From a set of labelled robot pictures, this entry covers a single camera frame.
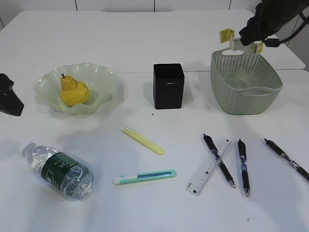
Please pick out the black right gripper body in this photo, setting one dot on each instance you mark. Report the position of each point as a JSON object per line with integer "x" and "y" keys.
{"x": 270, "y": 16}

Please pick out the yellow utility knife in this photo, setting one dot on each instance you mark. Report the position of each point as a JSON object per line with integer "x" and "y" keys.
{"x": 142, "y": 140}

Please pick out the yellow pear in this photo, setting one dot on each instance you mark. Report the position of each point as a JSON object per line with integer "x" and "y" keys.
{"x": 73, "y": 91}

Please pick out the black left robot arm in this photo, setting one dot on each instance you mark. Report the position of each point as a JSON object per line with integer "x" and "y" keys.
{"x": 9, "y": 101}

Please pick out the green woven plastic basket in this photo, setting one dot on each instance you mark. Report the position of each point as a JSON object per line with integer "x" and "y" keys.
{"x": 243, "y": 84}

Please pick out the black square pen holder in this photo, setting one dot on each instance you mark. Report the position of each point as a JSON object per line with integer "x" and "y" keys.
{"x": 168, "y": 85}

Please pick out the black rightmost pen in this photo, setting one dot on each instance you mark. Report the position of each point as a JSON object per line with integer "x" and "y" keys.
{"x": 276, "y": 149}

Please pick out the black pen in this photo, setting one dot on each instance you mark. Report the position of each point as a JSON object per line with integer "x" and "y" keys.
{"x": 244, "y": 172}
{"x": 276, "y": 149}

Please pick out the black middle pen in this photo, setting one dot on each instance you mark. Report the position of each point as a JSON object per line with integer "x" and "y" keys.
{"x": 244, "y": 172}

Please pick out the black pen crossing ruler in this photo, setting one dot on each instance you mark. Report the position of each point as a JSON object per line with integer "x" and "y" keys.
{"x": 221, "y": 164}

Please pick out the clear plastic ruler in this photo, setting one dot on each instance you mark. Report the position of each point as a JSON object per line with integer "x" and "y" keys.
{"x": 207, "y": 168}

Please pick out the green wavy glass plate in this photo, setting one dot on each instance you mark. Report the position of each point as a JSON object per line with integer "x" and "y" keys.
{"x": 100, "y": 80}

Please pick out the teal utility knife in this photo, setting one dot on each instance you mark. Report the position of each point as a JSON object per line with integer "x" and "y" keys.
{"x": 135, "y": 178}

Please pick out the clear plastic water bottle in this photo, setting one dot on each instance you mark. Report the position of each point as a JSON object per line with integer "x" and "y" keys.
{"x": 65, "y": 174}

